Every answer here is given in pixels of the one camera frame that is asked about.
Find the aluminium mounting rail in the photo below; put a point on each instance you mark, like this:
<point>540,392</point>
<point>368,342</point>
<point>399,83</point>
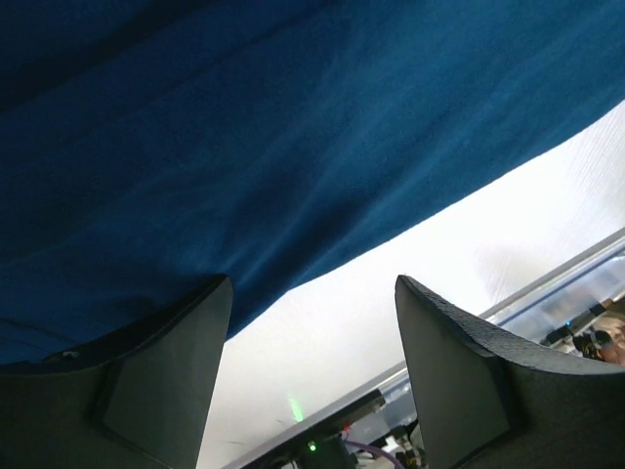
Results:
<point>573,288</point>

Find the blue t shirt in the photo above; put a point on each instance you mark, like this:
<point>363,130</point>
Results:
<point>147,146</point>

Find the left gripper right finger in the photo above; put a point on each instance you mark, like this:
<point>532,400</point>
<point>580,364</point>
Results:
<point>487,398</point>

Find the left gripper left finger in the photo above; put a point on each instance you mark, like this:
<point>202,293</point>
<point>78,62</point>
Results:
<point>136,398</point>

